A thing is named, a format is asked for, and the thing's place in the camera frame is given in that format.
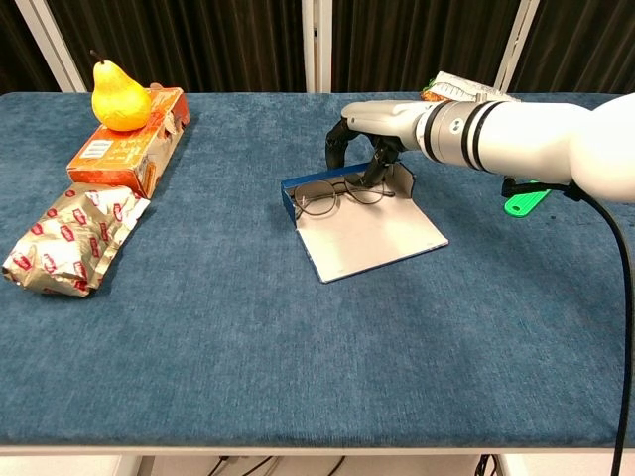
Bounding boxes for blue hand clapper toy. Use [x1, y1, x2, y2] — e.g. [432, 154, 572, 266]
[503, 180, 552, 218]

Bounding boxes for gold foil snack bag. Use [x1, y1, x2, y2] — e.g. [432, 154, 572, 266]
[1, 181, 152, 298]

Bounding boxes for green snack packet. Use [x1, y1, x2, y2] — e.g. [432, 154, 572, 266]
[420, 70, 522, 104]

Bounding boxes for white slanted frame post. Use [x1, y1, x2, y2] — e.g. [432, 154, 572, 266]
[14, 0, 88, 94]
[494, 0, 541, 94]

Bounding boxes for orange cardboard box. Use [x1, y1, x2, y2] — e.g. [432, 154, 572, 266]
[66, 83, 192, 199]

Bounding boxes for yellow pear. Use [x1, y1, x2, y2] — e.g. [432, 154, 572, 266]
[89, 49, 154, 133]

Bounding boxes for dark pleated curtain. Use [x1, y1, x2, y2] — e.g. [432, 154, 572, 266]
[0, 0, 635, 95]

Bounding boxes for white upright frame post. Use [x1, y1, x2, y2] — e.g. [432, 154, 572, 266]
[302, 0, 333, 94]

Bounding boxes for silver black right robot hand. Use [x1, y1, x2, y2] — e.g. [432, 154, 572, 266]
[324, 100, 429, 188]

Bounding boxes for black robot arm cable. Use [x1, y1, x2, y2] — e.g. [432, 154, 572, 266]
[500, 177, 635, 476]

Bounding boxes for blue carpeted table top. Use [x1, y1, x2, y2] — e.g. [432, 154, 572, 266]
[0, 91, 635, 450]

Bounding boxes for blue glasses case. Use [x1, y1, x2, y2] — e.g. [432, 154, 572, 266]
[280, 163, 450, 285]

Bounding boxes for thin metal eyeglasses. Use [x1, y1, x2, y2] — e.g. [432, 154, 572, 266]
[292, 172, 396, 219]

